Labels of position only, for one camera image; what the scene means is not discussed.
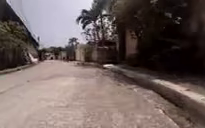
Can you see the raised concrete kerb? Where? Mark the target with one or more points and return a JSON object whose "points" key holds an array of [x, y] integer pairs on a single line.
{"points": [[176, 91]]}

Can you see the low concrete kerb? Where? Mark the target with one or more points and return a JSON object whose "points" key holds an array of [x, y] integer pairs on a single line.
{"points": [[10, 70]]}

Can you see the building with long roof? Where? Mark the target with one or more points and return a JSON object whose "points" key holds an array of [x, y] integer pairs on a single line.
{"points": [[10, 16]]}

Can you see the green bushes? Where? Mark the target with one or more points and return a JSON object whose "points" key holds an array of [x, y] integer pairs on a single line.
{"points": [[8, 45]]}

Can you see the palm trees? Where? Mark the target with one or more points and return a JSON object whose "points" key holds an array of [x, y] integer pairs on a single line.
{"points": [[96, 23]]}

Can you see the pale concrete road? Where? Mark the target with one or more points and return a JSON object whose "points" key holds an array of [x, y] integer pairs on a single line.
{"points": [[76, 96]]}

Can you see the pale concrete wall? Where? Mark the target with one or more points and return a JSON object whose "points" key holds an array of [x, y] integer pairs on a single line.
{"points": [[93, 53]]}

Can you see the dark leafy trees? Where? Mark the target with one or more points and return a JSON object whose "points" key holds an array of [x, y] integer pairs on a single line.
{"points": [[166, 33]]}

